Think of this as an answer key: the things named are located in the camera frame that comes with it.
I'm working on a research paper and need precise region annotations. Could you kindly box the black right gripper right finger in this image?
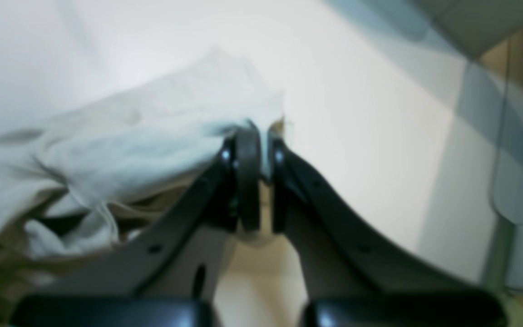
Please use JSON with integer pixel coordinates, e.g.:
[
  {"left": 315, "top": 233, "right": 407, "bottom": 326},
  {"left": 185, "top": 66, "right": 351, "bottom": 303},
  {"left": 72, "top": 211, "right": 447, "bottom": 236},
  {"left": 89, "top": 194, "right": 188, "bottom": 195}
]
[{"left": 268, "top": 136, "right": 507, "bottom": 327}]

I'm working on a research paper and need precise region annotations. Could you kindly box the beige t-shirt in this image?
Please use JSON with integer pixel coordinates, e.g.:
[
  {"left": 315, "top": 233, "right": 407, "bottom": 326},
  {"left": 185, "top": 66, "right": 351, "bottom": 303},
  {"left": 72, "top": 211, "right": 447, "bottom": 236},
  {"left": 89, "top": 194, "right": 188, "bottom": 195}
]
[{"left": 0, "top": 50, "right": 284, "bottom": 286}]

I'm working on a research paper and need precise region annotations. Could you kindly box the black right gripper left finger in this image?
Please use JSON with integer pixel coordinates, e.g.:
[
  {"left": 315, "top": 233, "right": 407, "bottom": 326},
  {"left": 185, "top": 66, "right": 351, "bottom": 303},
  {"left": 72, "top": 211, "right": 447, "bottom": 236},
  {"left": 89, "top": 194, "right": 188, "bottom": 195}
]
[{"left": 12, "top": 128, "right": 260, "bottom": 327}]

